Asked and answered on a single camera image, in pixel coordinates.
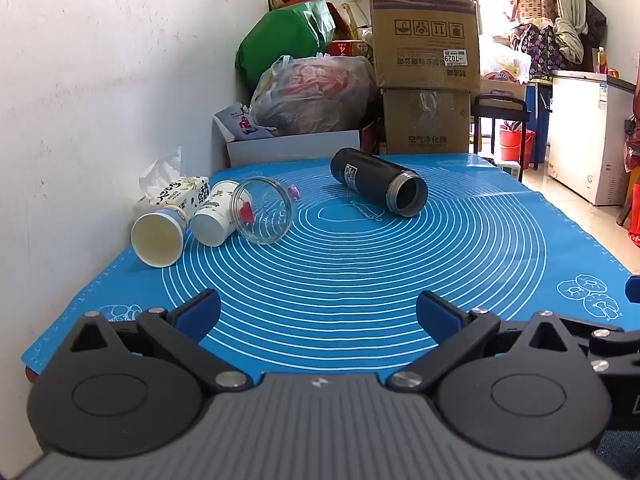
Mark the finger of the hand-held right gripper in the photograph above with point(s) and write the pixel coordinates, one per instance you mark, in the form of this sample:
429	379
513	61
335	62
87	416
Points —
617	345
633	290

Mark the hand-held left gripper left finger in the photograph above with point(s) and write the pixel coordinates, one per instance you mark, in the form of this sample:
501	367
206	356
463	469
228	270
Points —
200	312

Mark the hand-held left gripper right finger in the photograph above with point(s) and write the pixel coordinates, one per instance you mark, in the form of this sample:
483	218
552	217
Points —
440	317

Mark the blue banded paper cup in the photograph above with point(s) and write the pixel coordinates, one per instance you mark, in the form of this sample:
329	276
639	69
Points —
157	240

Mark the white printed paper cup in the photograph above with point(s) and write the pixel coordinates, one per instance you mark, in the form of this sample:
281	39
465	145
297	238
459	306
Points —
212	217

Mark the clear glass cup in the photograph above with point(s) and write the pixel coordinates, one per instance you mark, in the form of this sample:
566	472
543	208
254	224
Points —
265	220

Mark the black thermos cup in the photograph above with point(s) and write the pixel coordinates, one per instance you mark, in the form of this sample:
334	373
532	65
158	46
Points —
365	172

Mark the printed tissue pack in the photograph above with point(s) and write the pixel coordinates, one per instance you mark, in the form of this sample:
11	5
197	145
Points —
175	192

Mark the blue silicone baking mat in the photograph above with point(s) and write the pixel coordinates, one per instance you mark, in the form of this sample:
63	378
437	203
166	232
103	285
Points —
325	270

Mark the white chest freezer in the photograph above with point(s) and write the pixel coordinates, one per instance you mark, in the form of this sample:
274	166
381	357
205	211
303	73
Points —
585	135

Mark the red bucket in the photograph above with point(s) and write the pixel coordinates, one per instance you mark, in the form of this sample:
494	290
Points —
517	146

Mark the white cardboard box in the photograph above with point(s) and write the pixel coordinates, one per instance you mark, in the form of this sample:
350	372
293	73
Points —
295	150

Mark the cartoon printed paper bag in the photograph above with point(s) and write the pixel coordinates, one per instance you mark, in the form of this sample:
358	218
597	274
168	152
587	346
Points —
240	122

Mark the small brown cardboard box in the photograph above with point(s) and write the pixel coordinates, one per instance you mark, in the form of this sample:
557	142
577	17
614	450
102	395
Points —
425	120

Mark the yellow bottle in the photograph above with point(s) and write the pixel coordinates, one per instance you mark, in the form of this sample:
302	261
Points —
601	61

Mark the clear plastic bag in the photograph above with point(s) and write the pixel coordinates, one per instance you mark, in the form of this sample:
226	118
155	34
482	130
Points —
315	95

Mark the purple floral bag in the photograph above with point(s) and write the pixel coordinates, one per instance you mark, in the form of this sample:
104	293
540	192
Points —
542	50

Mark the white cloth bundle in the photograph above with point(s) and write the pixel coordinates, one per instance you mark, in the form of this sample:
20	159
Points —
569	37

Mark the green plastic bag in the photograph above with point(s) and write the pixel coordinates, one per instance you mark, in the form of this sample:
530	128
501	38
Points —
280	40

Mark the red carton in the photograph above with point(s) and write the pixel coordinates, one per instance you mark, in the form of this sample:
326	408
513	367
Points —
346	49

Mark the tall brown cardboard box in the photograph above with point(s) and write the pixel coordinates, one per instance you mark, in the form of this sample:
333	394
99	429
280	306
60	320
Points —
422	25

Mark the beige patterned bag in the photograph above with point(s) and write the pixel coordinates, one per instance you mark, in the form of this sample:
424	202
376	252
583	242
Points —
532	4

